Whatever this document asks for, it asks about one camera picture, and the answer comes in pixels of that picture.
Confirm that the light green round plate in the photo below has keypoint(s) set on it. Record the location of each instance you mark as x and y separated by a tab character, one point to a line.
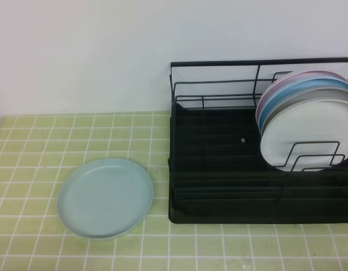
105	198

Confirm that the pink plate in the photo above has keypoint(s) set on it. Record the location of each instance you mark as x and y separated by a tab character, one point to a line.
289	78

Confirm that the white plate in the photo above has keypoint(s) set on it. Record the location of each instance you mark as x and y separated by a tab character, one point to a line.
307	136

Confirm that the grey plate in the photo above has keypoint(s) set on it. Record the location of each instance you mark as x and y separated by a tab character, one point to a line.
326	93

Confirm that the blue plate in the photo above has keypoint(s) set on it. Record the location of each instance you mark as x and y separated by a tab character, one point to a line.
285	91

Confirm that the black drip tray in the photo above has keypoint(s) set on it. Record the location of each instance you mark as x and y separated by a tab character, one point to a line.
278	212

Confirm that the black wire dish rack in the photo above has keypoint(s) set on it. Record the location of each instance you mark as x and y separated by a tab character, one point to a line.
216	93

